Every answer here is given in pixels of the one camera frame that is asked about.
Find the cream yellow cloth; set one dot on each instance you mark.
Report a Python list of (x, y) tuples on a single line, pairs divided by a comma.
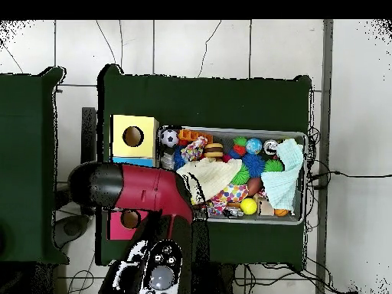
[(211, 174)]

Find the mint green cloth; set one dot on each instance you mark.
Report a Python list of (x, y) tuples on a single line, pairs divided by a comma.
[(285, 177)]

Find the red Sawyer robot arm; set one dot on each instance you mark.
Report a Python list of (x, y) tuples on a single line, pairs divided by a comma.
[(147, 190)]

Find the wooden box with three holes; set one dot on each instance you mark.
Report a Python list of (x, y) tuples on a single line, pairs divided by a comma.
[(122, 125)]

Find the clear shallow bin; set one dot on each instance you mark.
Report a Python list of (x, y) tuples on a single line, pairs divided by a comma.
[(288, 217)]

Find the toy burger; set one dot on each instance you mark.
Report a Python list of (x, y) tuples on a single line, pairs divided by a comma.
[(214, 150)]

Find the orange plastic toy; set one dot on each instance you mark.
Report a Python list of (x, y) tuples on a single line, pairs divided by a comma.
[(190, 135)]

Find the black and white soccer ball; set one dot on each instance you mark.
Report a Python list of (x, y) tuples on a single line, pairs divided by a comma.
[(169, 138)]

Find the flat colourful dotted packet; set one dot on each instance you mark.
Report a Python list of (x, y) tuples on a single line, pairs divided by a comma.
[(233, 193)]

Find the large blue spiky ball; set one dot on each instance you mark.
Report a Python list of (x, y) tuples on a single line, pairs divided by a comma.
[(252, 165)]

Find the blue globe ball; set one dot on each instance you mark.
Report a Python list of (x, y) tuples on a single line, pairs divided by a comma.
[(253, 146)]

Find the brown rubber ball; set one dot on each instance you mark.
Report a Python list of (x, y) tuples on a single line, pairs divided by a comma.
[(254, 186)]

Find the dark green table cloth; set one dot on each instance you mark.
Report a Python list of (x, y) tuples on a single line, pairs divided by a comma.
[(202, 98), (30, 110)]

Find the yellow ball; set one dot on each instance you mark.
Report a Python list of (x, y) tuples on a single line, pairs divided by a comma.
[(248, 206)]

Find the black stand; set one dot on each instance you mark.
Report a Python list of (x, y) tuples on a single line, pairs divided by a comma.
[(89, 131)]

